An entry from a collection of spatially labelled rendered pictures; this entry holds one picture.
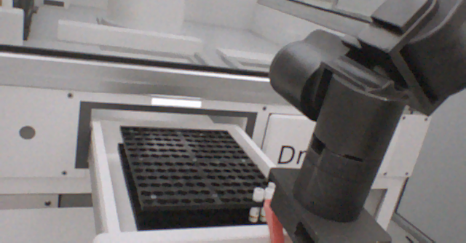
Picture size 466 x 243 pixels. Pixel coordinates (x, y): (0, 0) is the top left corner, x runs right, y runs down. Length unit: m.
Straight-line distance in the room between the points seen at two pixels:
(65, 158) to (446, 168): 2.00
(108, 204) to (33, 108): 0.24
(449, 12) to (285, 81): 0.14
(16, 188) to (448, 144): 2.05
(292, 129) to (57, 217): 0.41
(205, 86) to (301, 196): 0.39
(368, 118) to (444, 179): 2.12
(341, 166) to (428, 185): 2.17
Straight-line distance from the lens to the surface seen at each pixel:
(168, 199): 0.49
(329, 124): 0.32
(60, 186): 0.74
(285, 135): 0.77
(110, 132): 0.71
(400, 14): 0.32
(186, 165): 0.57
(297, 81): 0.36
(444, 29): 0.32
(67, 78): 0.66
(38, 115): 0.68
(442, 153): 2.42
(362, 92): 0.31
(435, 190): 2.46
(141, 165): 0.56
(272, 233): 0.39
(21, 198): 0.76
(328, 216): 0.34
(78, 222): 0.69
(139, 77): 0.66
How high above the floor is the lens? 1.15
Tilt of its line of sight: 18 degrees down
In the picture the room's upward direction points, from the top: 11 degrees clockwise
